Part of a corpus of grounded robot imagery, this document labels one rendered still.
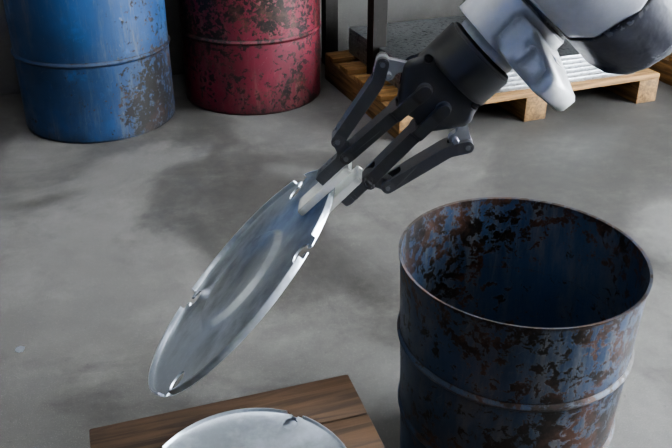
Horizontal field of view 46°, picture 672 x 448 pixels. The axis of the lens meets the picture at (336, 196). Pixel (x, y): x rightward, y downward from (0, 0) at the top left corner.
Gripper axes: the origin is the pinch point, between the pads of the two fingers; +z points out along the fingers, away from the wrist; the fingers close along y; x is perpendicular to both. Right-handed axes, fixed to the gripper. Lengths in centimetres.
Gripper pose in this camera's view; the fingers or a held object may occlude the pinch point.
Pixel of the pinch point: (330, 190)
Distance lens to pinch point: 79.0
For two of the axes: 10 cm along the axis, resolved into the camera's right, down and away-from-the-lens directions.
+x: -0.3, 4.3, -9.0
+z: -6.9, 6.4, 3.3
